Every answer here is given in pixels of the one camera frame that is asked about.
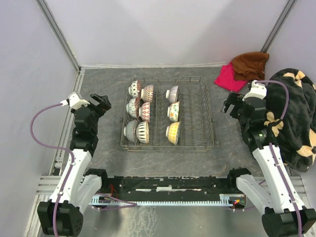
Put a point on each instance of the purple striped white bowl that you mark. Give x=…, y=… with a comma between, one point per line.
x=172, y=95

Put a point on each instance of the red green dotted bowl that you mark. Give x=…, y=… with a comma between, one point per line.
x=132, y=107

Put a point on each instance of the green diamond pattern bowl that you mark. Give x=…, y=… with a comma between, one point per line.
x=134, y=89

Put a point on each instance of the black floral blanket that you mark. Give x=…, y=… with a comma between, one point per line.
x=291, y=102

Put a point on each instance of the brown cloth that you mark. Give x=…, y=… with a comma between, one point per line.
x=250, y=66

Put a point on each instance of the red lattice pattern bowl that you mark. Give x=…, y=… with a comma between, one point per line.
x=144, y=112

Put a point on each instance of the pink cloth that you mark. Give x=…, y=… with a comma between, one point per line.
x=226, y=79

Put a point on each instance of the multicolour scale pattern bowl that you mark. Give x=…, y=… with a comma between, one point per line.
x=147, y=93

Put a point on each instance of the light blue cable duct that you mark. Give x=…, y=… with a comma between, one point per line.
x=224, y=200

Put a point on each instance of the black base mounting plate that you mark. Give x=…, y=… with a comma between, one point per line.
x=165, y=189

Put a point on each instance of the yellow dotted bowl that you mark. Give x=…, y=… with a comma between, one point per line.
x=172, y=132

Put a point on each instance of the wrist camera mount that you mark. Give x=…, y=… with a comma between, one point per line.
x=257, y=90
x=75, y=101

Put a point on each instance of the black striped white bowl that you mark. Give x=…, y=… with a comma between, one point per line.
x=142, y=132

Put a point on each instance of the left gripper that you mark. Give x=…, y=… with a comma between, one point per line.
x=105, y=103

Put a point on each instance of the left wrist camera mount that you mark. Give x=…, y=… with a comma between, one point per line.
x=75, y=101

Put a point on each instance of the orange green leaf bowl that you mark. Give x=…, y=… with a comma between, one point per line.
x=173, y=112

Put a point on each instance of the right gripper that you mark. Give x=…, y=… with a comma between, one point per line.
x=235, y=97

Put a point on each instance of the grey speckled bowl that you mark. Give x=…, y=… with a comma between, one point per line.
x=129, y=131

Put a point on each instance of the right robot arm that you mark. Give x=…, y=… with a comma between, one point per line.
x=283, y=213

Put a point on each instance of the grey wire dish rack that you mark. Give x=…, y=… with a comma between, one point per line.
x=196, y=133

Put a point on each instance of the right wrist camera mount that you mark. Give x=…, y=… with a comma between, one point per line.
x=257, y=90

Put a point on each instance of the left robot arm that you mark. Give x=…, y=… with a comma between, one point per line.
x=62, y=214

